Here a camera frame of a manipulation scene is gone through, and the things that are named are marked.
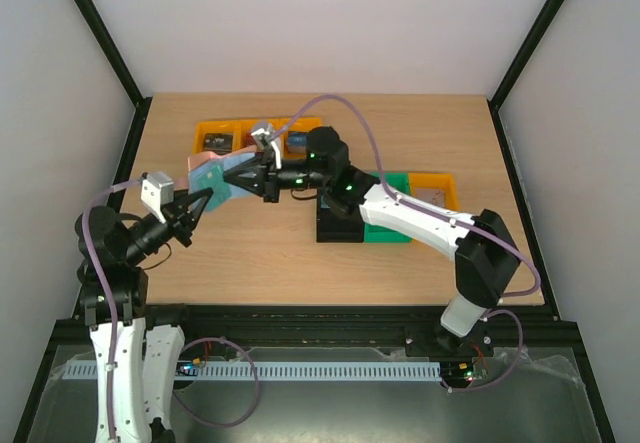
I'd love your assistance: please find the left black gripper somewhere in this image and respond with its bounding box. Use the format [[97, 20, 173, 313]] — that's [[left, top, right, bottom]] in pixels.
[[123, 186, 214, 265]]

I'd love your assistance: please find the pink card holder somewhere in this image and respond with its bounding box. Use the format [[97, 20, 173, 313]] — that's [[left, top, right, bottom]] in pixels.
[[187, 146, 256, 212]]

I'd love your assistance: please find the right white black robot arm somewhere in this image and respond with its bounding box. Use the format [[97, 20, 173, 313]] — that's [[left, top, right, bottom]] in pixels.
[[223, 127, 520, 355]]

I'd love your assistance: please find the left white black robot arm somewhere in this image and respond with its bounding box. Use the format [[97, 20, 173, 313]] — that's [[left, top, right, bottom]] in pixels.
[[75, 183, 213, 442]]

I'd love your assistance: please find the red card stack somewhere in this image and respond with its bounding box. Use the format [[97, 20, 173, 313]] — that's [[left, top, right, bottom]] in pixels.
[[244, 133, 257, 151]]

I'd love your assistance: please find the black card stack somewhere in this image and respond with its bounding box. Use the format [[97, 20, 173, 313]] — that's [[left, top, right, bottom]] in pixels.
[[203, 133, 234, 154]]

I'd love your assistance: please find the blue card stack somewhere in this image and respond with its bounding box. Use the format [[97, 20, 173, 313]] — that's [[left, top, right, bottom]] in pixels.
[[285, 131, 307, 155]]

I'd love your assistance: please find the pink card in bin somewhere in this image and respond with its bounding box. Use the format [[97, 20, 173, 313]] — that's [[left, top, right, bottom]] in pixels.
[[415, 187, 446, 207]]

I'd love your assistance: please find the yellow bin middle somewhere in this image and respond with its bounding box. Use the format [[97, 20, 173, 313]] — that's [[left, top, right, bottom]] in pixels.
[[238, 118, 282, 151]]

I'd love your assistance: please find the yellow bin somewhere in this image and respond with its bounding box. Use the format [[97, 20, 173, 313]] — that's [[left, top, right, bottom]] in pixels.
[[192, 120, 241, 155], [281, 117, 323, 159], [408, 172, 460, 211], [238, 118, 282, 151]]

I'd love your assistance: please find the yellow bin left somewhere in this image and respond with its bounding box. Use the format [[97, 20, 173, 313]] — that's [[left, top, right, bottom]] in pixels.
[[192, 120, 241, 155]]

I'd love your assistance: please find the black bin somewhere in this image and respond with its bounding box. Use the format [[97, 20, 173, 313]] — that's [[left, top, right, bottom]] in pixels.
[[316, 196, 364, 243]]

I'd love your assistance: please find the green bin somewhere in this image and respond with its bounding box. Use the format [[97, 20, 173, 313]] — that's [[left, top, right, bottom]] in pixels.
[[363, 172, 412, 244]]

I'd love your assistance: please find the yellow bin far right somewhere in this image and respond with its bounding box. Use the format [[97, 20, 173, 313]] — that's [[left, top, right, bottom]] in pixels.
[[408, 172, 460, 211]]

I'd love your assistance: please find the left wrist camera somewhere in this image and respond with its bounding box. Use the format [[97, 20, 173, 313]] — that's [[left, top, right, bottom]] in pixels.
[[140, 171, 174, 224]]

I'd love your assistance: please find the white slotted cable duct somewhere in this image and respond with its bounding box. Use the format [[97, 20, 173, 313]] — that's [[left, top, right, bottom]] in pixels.
[[52, 358, 442, 382]]

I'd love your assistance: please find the left black frame post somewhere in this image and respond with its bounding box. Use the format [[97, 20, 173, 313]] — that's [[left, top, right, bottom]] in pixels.
[[52, 0, 151, 109]]

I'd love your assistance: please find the black frame post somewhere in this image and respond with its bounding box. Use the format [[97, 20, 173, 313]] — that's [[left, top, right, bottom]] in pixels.
[[52, 0, 151, 109], [488, 0, 589, 109]]

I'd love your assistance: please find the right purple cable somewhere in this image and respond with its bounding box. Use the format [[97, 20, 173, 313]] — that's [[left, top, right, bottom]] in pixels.
[[272, 93, 542, 395]]

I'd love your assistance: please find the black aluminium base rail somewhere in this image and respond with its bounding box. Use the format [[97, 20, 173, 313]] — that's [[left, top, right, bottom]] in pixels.
[[52, 303, 586, 359]]

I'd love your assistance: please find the right black frame post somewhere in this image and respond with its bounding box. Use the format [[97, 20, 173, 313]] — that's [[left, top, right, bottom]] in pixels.
[[488, 0, 589, 109]]

